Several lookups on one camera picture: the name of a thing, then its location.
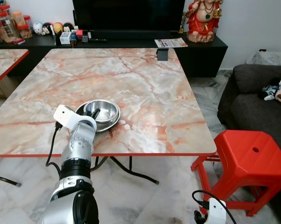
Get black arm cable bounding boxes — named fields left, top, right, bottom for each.
left=46, top=122, right=63, bottom=178
left=192, top=190, right=237, bottom=224

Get dark grey fabric sofa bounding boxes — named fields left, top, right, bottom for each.
left=218, top=64, right=281, bottom=224

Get black metal table leg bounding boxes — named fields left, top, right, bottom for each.
left=91, top=156, right=108, bottom=171
left=110, top=156, right=159, bottom=185
left=0, top=158, right=22, bottom=187

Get black flat screen television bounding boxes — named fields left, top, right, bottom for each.
left=72, top=0, right=187, bottom=31

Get black and white round figurine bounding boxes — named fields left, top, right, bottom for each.
left=42, top=22, right=54, bottom=35

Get grey patterned side table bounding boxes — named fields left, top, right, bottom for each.
left=247, top=50, right=281, bottom=66

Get jar of nuts red lid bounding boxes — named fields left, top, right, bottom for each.
left=17, top=23, right=33, bottom=39

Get grey table edge clamp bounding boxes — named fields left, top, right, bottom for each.
left=157, top=48, right=169, bottom=62

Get light wooden cabinet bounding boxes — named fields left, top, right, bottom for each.
left=0, top=75, right=20, bottom=98

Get black remote control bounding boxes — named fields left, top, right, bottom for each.
left=82, top=37, right=108, bottom=42

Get yellow round figurine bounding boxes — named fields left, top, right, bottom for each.
left=53, top=22, right=64, bottom=34

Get clear jar orange contents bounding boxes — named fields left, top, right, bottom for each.
left=12, top=11, right=27, bottom=26

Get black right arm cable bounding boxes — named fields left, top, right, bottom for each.
left=192, top=190, right=237, bottom=224

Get small white box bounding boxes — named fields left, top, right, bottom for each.
left=60, top=32, right=72, bottom=45

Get red plastic stool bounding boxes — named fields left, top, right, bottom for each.
left=191, top=130, right=281, bottom=217

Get printed paper flyer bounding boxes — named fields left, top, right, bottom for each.
left=155, top=38, right=189, bottom=49

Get large clear jar red lid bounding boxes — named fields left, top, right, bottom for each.
left=0, top=12, right=16, bottom=42

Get black and white plush toy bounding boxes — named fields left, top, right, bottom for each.
left=259, top=84, right=279, bottom=101

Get black low tv cabinet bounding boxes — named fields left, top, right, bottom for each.
left=0, top=33, right=228, bottom=77

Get round stainless steel bowl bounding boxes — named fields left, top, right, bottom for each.
left=75, top=99, right=121, bottom=133

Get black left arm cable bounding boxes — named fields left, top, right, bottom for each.
left=46, top=122, right=63, bottom=178

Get red laughing buddha statue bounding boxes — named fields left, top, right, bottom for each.
left=185, top=0, right=224, bottom=43

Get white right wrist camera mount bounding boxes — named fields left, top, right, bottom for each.
left=207, top=198, right=227, bottom=224

